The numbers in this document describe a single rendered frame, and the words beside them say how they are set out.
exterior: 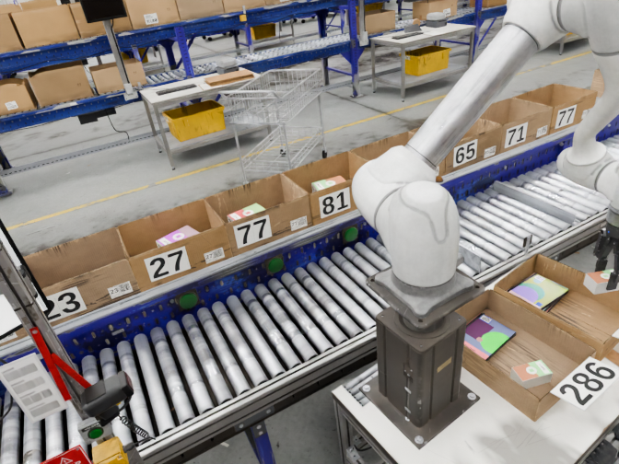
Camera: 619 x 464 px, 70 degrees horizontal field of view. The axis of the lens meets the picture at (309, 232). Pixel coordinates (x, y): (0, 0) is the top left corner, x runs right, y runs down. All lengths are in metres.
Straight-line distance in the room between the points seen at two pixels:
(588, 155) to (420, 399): 0.86
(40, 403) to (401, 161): 1.06
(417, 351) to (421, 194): 0.41
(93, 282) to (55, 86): 4.28
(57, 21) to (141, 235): 4.29
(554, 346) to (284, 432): 1.30
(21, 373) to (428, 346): 0.97
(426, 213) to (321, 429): 1.56
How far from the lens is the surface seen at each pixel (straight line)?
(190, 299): 1.87
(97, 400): 1.27
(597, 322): 1.85
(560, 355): 1.69
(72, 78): 5.90
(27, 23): 6.10
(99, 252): 2.10
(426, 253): 1.02
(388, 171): 1.15
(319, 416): 2.38
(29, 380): 1.27
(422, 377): 1.26
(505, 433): 1.47
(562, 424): 1.53
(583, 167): 1.56
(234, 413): 1.56
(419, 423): 1.41
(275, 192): 2.21
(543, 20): 1.25
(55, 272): 2.13
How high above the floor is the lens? 1.95
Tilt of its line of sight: 32 degrees down
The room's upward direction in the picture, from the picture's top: 8 degrees counter-clockwise
